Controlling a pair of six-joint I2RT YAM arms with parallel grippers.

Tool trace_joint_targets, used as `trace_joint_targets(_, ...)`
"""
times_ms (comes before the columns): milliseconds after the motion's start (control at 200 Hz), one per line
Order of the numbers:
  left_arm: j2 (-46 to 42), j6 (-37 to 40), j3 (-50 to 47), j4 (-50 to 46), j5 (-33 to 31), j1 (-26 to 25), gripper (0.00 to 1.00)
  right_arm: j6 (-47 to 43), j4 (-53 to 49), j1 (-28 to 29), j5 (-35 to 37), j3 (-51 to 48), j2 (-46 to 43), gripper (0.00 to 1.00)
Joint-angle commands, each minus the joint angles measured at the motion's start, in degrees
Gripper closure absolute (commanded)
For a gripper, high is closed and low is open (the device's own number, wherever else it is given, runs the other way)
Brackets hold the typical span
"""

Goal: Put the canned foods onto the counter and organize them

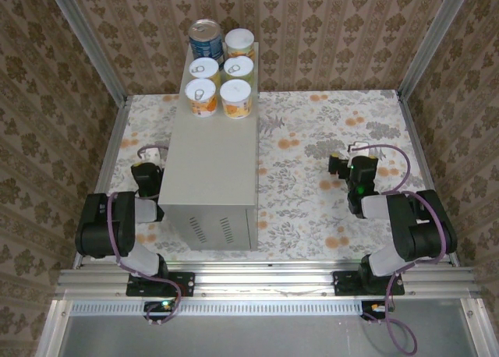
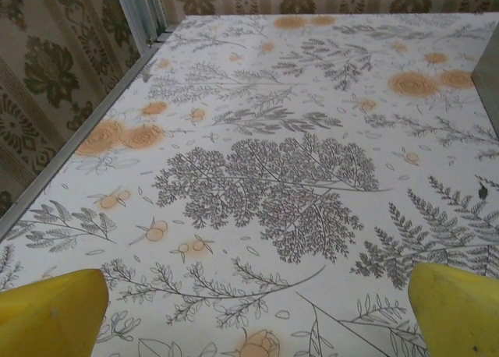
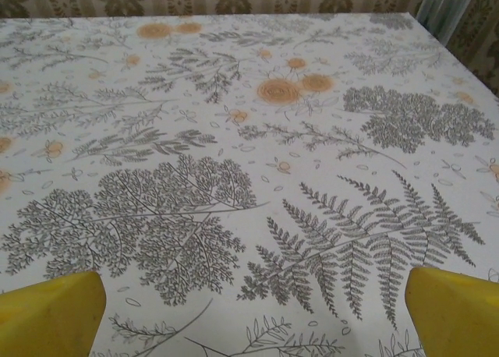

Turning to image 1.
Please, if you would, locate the orange label tin can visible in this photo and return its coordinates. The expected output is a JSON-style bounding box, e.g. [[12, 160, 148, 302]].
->
[[184, 78, 218, 119], [219, 79, 253, 120]]

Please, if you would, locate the yellow label tin can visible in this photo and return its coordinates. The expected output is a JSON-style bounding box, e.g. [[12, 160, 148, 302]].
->
[[188, 56, 221, 86]]

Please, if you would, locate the green label tin can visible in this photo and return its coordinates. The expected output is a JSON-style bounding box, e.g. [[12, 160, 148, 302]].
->
[[223, 55, 255, 87]]

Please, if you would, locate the tall blue tin can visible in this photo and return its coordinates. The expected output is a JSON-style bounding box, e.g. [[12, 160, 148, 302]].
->
[[188, 19, 226, 60]]

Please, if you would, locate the peach label tin can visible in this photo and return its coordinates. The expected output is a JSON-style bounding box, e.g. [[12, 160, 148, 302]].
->
[[224, 28, 257, 62]]

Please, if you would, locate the floral patterned table cover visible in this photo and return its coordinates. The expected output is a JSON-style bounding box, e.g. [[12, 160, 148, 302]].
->
[[110, 90, 453, 263]]

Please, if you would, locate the grey metal box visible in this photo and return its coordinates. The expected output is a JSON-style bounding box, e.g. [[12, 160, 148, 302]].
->
[[157, 41, 260, 252]]

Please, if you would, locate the small black controller board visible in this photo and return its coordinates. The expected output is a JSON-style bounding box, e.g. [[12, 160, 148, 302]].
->
[[143, 300, 177, 316], [360, 300, 395, 320]]

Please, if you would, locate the grey metal lower shelf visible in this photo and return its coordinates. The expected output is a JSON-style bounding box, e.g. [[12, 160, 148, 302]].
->
[[37, 297, 494, 357]]

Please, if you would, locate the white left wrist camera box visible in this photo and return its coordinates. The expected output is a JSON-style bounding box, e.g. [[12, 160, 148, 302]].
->
[[142, 148, 168, 165]]

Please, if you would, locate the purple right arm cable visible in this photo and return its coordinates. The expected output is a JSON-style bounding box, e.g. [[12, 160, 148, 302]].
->
[[350, 144, 449, 355]]

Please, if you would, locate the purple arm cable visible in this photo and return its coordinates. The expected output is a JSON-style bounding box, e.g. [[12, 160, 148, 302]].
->
[[350, 144, 449, 355], [108, 144, 184, 327]]

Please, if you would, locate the aluminium table side rail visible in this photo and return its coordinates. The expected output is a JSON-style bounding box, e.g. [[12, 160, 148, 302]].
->
[[396, 90, 462, 267], [72, 94, 132, 270]]

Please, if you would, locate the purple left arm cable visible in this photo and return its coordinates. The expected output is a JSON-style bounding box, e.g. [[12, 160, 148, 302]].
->
[[108, 144, 184, 327]]

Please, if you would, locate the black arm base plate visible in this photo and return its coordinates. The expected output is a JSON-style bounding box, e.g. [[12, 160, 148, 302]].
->
[[126, 271, 196, 298], [333, 270, 406, 297]]

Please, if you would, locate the long aluminium base rail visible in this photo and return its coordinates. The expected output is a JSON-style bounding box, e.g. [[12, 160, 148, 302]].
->
[[54, 260, 481, 300]]

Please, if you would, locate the aluminium frame post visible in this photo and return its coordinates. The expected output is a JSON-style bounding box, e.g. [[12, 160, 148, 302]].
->
[[45, 0, 129, 108], [397, 0, 476, 101]]

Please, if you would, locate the white slotted cable duct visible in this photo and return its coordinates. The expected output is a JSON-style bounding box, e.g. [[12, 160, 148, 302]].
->
[[69, 300, 366, 318]]

